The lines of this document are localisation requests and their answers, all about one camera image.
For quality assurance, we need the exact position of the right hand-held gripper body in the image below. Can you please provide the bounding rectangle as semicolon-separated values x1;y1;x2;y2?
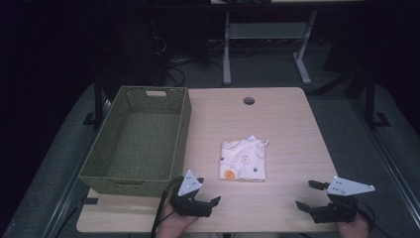
309;176;376;224

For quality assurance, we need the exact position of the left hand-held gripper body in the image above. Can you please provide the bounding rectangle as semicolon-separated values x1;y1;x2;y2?
168;169;214;218

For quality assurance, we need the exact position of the patterned white cloth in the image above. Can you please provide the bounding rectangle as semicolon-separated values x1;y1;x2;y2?
218;134;270;183

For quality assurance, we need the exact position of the green woven basket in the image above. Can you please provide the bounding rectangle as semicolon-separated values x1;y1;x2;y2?
78;85;193;198

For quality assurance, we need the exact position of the person's right hand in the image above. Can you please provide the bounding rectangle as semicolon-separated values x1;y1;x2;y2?
336;213;371;238

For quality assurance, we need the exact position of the person's left hand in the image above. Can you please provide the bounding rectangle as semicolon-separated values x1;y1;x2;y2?
155;200;200;238

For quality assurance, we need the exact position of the black metal stand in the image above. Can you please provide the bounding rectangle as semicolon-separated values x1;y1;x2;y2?
81;70;107;131
362;67;392;131

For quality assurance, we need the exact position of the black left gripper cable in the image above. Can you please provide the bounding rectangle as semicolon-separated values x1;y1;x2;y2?
150;177;184;238

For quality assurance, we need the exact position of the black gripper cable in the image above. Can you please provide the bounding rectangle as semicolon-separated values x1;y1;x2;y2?
150;177;184;238
350;197;394;238

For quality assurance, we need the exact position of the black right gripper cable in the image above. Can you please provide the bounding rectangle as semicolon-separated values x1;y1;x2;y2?
350;197;394;238

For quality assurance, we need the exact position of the tangle of floor cables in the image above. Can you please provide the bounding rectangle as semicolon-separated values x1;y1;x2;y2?
152;35;226;87

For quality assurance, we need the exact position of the white metal desk frame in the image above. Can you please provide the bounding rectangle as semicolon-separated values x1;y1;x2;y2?
222;9;319;87

